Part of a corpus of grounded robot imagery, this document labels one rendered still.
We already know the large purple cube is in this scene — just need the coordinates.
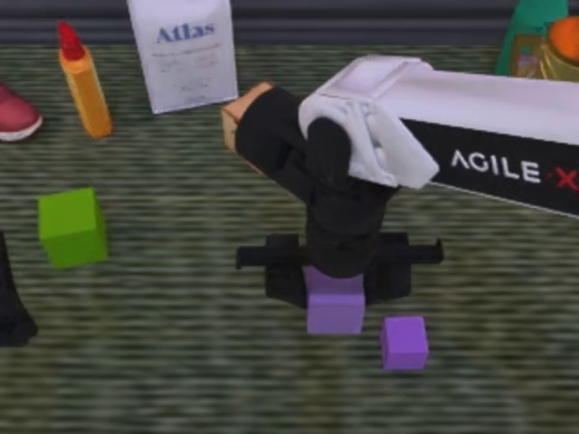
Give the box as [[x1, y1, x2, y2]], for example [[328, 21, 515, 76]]
[[303, 266, 366, 336]]

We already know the small purple cube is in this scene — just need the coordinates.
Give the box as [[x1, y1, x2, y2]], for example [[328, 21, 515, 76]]
[[380, 316, 430, 373]]

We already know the green cube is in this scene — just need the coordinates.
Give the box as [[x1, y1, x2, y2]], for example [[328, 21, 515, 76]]
[[37, 187, 109, 270]]

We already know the brown cardboard box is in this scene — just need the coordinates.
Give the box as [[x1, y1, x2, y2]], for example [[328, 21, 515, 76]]
[[220, 81, 278, 160]]

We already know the green package with orange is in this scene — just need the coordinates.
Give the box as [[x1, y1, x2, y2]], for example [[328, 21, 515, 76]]
[[494, 0, 572, 79]]

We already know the white Atlas carton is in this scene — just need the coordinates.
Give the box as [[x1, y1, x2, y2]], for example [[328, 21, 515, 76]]
[[126, 0, 240, 116]]

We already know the yellow bottle with orange cap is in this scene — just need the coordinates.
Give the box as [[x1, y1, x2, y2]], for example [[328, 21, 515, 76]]
[[536, 16, 579, 83]]

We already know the orange bottle with red cap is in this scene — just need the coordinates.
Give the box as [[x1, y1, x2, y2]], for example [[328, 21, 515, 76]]
[[56, 20, 114, 139]]

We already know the red shoe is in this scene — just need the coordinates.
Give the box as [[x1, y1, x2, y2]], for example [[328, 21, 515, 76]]
[[0, 82, 44, 144]]

